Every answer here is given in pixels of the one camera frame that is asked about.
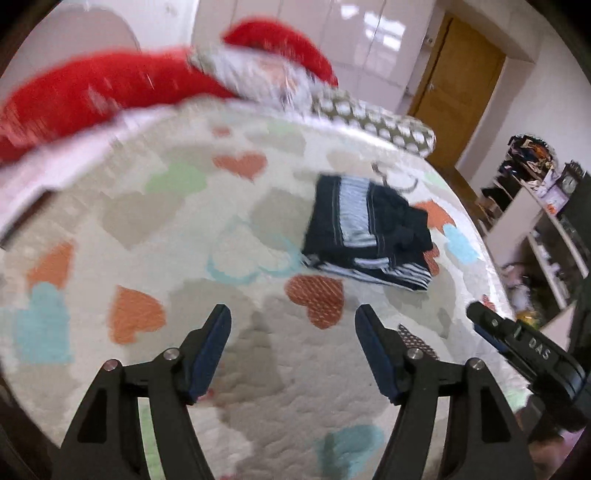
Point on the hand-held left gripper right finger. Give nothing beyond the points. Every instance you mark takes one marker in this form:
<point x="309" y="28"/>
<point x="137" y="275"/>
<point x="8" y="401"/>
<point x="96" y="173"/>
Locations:
<point x="376" y="355"/>

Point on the heart-patterned quilted bedspread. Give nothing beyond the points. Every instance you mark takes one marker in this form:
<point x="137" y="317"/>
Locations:
<point x="184" y="258"/>

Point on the red floral pillow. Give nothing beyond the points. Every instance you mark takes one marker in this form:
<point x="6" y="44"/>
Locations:
<point x="286" y="41"/>

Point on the glossy beige wardrobe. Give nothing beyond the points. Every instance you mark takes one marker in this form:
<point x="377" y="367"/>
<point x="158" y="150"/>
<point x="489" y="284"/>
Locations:
<point x="360" y="46"/>

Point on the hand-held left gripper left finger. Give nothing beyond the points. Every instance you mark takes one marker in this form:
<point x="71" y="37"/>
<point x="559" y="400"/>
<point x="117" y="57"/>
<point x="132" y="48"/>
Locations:
<point x="210" y="350"/>

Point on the wooden door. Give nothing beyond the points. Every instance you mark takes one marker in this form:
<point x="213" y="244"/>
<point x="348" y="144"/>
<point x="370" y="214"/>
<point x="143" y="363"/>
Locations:
<point x="461" y="92"/>

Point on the dark navy striped pants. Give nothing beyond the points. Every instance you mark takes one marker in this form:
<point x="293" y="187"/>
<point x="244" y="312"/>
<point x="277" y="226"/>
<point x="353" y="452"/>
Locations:
<point x="392" y="226"/>

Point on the long red printed pillow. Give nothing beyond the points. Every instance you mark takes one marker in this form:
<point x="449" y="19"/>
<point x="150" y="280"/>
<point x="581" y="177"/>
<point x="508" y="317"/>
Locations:
<point x="92" y="87"/>

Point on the olive polka-dot bolster pillow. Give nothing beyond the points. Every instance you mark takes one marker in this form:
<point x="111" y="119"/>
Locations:
<point x="378" y="120"/>

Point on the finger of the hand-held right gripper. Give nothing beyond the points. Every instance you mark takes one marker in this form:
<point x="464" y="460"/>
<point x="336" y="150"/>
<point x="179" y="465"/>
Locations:
<point x="517" y="337"/>

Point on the curved pale headboard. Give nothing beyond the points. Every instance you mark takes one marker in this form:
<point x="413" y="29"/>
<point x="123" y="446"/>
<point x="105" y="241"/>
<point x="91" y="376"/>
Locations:
<point x="92" y="32"/>

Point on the white floral pillow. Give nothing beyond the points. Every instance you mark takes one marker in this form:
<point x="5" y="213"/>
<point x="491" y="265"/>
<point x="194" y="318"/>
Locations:
<point x="258" y="74"/>

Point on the white bed sheet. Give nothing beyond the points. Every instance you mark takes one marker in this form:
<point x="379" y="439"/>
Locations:
<point x="27" y="184"/>

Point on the cluttered white shelf unit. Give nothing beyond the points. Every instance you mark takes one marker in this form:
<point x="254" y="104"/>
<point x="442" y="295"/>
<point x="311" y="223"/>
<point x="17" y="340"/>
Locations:
<point x="540" y="221"/>

